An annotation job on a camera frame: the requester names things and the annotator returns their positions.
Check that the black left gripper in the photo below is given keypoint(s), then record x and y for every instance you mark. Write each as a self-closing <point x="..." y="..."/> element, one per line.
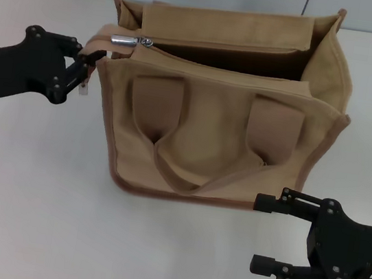
<point x="13" y="63"/>

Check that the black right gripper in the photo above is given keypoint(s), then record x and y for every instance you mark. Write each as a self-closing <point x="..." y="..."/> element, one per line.
<point x="348" y="242"/>

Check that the silver metal zipper pull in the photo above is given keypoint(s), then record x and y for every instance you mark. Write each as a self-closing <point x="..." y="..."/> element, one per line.
<point x="123" y="40"/>

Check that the khaki canvas food bag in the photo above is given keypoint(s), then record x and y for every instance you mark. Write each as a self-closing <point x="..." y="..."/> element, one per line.
<point x="215" y="129"/>

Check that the small clear plastic tag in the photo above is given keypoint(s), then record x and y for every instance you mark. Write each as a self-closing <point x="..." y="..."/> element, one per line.
<point x="84" y="89"/>

